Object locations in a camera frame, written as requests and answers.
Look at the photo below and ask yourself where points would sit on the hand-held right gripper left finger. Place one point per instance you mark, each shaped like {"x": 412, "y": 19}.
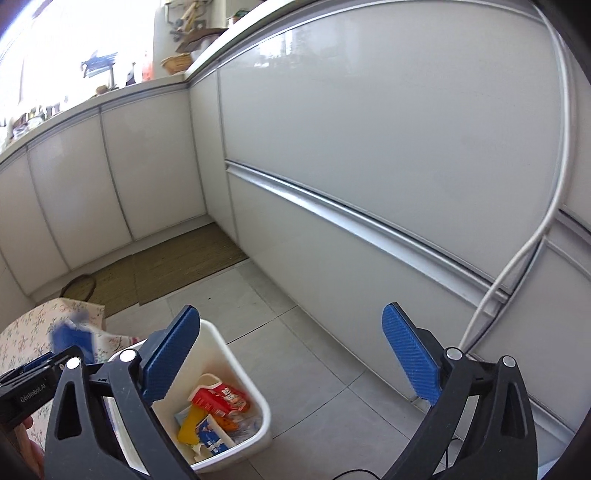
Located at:
{"x": 168, "y": 355}

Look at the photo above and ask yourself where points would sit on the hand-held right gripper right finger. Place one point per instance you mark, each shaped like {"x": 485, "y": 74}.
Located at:
{"x": 408, "y": 355}

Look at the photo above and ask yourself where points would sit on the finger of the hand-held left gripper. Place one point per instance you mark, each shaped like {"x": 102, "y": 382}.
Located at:
{"x": 41, "y": 362}

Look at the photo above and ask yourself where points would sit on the blue wrapper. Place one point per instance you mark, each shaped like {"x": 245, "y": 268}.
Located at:
{"x": 71, "y": 334}

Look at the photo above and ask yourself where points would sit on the red white snack packet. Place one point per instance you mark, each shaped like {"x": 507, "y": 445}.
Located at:
{"x": 217, "y": 399}

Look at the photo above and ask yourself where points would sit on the yellow wrapper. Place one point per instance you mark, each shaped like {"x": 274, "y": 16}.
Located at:
{"x": 189, "y": 424}

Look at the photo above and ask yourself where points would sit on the blue white milk carton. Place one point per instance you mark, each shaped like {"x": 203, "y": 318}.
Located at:
{"x": 212, "y": 434}

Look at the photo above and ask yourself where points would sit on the clear plastic bag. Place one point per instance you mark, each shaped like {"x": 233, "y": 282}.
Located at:
{"x": 244, "y": 422}

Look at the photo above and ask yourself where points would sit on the white plastic bin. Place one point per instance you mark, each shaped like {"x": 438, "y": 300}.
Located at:
{"x": 240, "y": 454}

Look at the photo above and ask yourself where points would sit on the person's left hand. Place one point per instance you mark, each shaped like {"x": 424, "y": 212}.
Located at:
{"x": 25, "y": 443}

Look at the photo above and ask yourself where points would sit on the floral tablecloth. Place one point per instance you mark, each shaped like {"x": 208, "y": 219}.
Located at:
{"x": 23, "y": 332}

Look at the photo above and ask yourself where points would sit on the dark oval hoop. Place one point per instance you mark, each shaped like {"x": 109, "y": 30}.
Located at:
{"x": 93, "y": 286}

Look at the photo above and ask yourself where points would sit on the woven floor mat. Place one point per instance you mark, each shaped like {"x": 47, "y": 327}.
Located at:
{"x": 184, "y": 258}

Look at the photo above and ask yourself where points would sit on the white cabinet with narrow doors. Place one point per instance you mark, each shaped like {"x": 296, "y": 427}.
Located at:
{"x": 152, "y": 161}

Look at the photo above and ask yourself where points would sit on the white cabinet with wide drawers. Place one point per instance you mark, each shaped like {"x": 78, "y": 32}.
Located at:
{"x": 369, "y": 115}

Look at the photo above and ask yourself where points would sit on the dish rack with dishes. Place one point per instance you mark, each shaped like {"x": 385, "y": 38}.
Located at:
{"x": 37, "y": 115}

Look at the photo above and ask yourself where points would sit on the orange bottle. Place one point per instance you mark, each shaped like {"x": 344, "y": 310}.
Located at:
{"x": 147, "y": 69}

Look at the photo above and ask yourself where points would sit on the wicker basket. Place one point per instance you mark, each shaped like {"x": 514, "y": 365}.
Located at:
{"x": 178, "y": 62}

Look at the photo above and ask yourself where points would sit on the blue rack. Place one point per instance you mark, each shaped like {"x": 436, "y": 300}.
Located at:
{"x": 99, "y": 62}

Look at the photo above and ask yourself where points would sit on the brown wooden tray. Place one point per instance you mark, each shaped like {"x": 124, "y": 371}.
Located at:
{"x": 198, "y": 37}

